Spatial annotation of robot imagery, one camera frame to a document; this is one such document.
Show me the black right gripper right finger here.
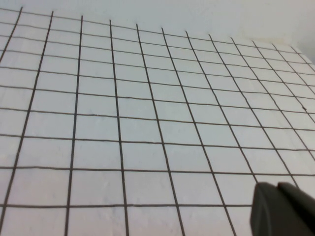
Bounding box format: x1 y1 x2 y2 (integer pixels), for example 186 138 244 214
277 181 315 236

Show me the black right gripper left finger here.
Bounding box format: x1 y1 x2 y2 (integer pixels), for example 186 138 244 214
250 182 300 236

